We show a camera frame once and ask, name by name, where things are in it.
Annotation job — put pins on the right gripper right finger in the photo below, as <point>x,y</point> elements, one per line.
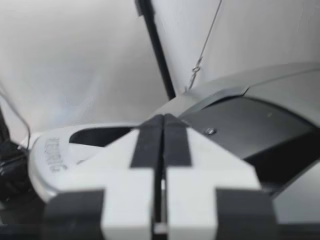
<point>200,185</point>

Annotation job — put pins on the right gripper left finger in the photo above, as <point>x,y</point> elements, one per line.
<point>125,180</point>

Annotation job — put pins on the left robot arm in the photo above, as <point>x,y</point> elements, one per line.
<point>10,162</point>

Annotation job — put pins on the silver and black coffee machine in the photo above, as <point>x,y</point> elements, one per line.
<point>262,120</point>

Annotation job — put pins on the black frame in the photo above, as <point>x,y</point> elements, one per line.
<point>156,45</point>

